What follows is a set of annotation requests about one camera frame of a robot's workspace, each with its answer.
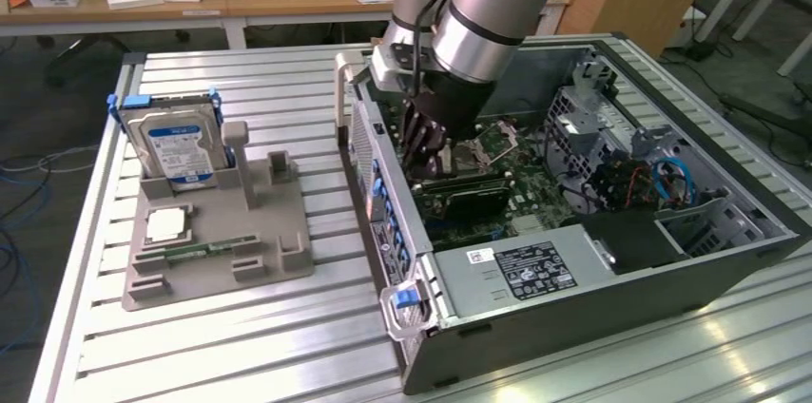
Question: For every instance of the black floor stand base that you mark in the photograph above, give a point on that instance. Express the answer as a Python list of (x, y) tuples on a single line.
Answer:
[(768, 110)]

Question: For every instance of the open PC case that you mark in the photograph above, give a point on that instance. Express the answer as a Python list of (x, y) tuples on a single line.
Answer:
[(570, 327)]

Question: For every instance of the green RAM stick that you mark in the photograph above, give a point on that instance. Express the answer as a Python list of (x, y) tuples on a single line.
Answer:
[(203, 248)]

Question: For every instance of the silver chipset heatsink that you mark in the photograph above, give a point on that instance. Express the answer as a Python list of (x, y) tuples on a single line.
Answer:
[(529, 224)]

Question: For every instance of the CPU socket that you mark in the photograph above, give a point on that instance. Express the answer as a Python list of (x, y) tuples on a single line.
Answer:
[(469, 156)]

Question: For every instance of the perforated silver drive cage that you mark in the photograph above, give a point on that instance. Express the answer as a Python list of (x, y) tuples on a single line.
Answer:
[(590, 127)]

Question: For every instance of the hard disk with blue label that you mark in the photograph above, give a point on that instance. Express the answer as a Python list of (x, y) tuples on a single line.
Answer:
[(178, 146)]

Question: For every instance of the blue disk carrier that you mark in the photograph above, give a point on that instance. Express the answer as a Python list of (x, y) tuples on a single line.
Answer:
[(136, 102)]

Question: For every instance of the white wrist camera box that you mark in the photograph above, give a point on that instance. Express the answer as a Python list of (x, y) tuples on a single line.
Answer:
[(387, 72)]

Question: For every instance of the white floor unit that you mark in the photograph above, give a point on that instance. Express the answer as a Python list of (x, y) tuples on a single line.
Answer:
[(688, 30)]

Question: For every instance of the grey power supply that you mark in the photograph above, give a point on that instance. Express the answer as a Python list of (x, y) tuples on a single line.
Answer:
[(464, 289)]

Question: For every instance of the grey plastic parts rack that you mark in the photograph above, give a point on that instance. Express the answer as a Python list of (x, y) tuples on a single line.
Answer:
[(254, 232)]

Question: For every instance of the black power connector bundle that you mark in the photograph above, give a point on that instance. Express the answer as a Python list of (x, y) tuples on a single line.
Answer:
[(616, 184)]

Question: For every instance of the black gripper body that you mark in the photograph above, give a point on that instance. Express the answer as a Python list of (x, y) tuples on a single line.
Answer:
[(460, 99)]

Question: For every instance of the silver disk bay bracket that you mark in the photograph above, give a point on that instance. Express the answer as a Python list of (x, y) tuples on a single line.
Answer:
[(729, 227)]

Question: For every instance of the black plastic shroud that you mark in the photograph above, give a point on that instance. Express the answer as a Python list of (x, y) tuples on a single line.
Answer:
[(628, 241)]

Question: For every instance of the silver socket cover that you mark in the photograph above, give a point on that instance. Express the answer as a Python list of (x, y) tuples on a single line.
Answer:
[(509, 129)]

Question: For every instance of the black office chair base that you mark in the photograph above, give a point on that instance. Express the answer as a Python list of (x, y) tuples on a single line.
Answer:
[(88, 46)]

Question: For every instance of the silver CPU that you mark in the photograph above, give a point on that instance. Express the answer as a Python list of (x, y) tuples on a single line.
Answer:
[(166, 224)]

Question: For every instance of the green motherboard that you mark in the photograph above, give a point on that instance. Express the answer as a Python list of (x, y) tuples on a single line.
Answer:
[(540, 194)]

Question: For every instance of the blue case latch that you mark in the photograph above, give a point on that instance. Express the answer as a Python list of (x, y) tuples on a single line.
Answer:
[(405, 301)]

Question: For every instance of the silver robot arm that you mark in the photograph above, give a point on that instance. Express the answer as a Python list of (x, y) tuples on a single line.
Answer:
[(489, 18)]

